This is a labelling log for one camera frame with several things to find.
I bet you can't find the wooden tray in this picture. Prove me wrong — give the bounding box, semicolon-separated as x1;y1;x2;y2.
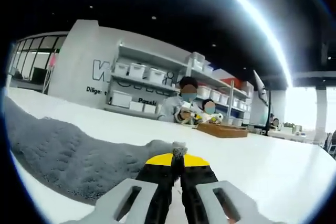
196;122;249;139

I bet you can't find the grey towel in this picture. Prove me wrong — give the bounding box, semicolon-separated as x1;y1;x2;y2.
3;95;188;204

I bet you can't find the group of white storage bins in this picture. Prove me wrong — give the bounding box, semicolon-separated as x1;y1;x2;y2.
111;51;250;126

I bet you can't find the monitor on black stand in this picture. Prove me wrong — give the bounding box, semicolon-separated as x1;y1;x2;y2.
253;69;274;136

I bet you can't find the grey metal shelf rack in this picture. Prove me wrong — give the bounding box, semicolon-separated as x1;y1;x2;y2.
104;42;254;128

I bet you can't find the ceiling light strip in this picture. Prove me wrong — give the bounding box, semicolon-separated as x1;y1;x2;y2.
204;0;294;89

